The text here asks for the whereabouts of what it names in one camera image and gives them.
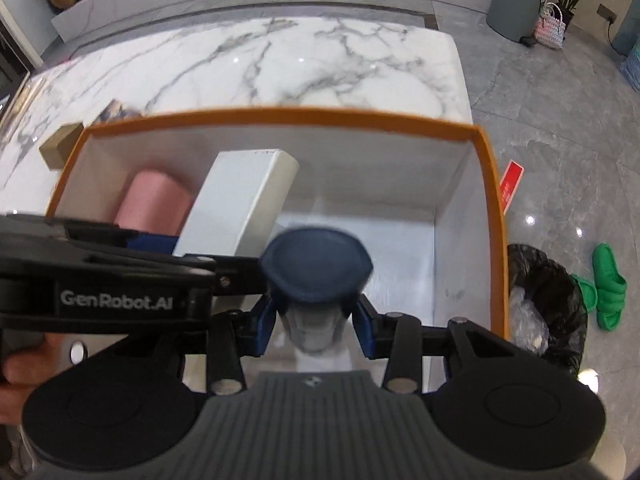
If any grey pedal bin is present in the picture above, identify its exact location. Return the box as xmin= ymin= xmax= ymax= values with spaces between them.
xmin=486 ymin=0 xmax=552 ymax=44

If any red floor sign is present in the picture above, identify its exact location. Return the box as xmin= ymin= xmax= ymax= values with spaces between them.
xmin=497 ymin=161 xmax=526 ymax=216

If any large pink pump bottle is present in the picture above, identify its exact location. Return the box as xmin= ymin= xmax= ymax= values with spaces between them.
xmin=114 ymin=169 xmax=196 ymax=237

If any black trash bag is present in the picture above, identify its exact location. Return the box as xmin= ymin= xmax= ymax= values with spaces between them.
xmin=507 ymin=244 xmax=589 ymax=376

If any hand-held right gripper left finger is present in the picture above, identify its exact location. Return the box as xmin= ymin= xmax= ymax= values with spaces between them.
xmin=130 ymin=295 xmax=277 ymax=396

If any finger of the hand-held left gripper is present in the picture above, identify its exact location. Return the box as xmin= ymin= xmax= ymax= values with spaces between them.
xmin=95 ymin=253 xmax=269 ymax=298
xmin=0 ymin=214 xmax=179 ymax=254

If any green slipper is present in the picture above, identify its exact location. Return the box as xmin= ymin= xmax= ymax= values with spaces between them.
xmin=570 ymin=274 xmax=599 ymax=314
xmin=592 ymin=242 xmax=628 ymax=331

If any brown cardboard box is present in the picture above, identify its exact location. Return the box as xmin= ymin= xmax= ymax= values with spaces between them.
xmin=39 ymin=122 xmax=85 ymax=170

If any white rectangular box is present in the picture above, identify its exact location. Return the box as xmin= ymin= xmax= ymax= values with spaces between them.
xmin=172 ymin=149 xmax=300 ymax=260

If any dark blue bottle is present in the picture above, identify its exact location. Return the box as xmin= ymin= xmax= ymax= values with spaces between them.
xmin=259 ymin=227 xmax=374 ymax=357

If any pink woven bag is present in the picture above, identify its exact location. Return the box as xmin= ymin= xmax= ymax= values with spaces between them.
xmin=534 ymin=2 xmax=570 ymax=51

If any orange cardboard box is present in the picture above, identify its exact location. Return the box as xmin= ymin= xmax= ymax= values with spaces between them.
xmin=45 ymin=107 xmax=511 ymax=393

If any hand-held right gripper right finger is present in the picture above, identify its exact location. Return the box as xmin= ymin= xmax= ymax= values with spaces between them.
xmin=350 ymin=296 xmax=506 ymax=395

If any blue plastic bag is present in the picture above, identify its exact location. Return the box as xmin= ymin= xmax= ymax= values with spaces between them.
xmin=620 ymin=47 xmax=640 ymax=92

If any dark printed box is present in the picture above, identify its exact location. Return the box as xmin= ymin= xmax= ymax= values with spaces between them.
xmin=92 ymin=100 xmax=142 ymax=126

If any dark cabinet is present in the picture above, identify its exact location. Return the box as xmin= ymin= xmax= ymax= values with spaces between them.
xmin=0 ymin=7 xmax=45 ymax=103

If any person's left hand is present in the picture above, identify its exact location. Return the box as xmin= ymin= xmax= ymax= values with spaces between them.
xmin=0 ymin=336 xmax=49 ymax=427

